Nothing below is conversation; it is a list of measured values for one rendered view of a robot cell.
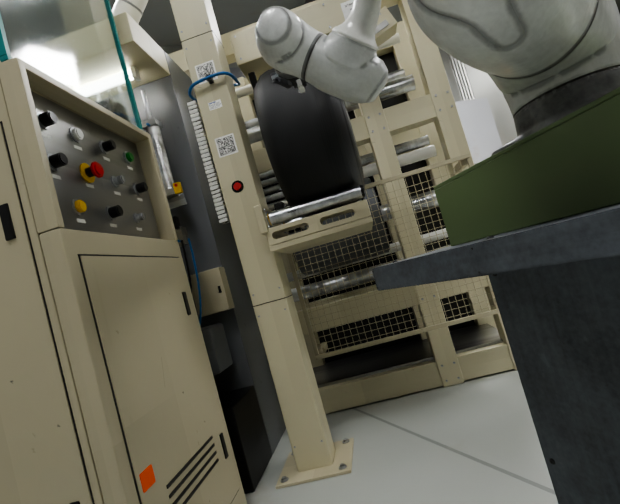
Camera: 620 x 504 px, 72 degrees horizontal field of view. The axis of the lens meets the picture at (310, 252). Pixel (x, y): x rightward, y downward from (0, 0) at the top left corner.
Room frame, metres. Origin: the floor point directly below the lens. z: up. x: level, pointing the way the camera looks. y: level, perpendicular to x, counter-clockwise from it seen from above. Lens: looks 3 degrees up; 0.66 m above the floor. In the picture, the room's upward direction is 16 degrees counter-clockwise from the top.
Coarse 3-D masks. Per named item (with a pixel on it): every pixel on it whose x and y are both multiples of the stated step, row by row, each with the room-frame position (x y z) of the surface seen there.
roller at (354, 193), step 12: (336, 192) 1.45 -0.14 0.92; (348, 192) 1.43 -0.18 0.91; (360, 192) 1.43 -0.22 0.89; (300, 204) 1.46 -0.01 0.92; (312, 204) 1.45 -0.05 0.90; (324, 204) 1.45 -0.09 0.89; (336, 204) 1.45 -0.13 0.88; (276, 216) 1.47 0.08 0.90; (288, 216) 1.47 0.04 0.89; (300, 216) 1.48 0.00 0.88
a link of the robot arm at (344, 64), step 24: (360, 0) 0.81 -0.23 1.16; (360, 24) 0.83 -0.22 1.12; (336, 48) 0.84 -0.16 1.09; (360, 48) 0.83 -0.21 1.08; (312, 72) 0.87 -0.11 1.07; (336, 72) 0.86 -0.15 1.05; (360, 72) 0.85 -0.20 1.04; (384, 72) 0.86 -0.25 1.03; (336, 96) 0.91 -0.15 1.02; (360, 96) 0.88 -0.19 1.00
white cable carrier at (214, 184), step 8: (192, 104) 1.58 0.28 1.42; (192, 112) 1.58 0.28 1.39; (192, 120) 1.58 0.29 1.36; (200, 120) 1.61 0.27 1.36; (200, 128) 1.61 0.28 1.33; (200, 136) 1.58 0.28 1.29; (200, 144) 1.58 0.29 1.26; (208, 144) 1.60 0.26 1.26; (200, 152) 1.58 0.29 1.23; (208, 152) 1.58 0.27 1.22; (208, 160) 1.58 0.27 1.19; (208, 168) 1.58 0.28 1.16; (208, 176) 1.58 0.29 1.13; (216, 176) 1.62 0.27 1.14; (216, 184) 1.58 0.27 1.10; (216, 192) 1.58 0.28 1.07; (216, 200) 1.58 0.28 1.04; (216, 208) 1.58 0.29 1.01; (224, 208) 1.58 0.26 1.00; (224, 216) 1.58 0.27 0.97
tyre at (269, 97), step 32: (256, 96) 1.41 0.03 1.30; (288, 96) 1.34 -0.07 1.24; (320, 96) 1.32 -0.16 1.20; (288, 128) 1.33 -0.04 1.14; (320, 128) 1.33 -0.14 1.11; (288, 160) 1.36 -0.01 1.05; (320, 160) 1.37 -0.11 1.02; (352, 160) 1.40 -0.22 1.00; (288, 192) 1.46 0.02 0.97; (320, 192) 1.45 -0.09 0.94
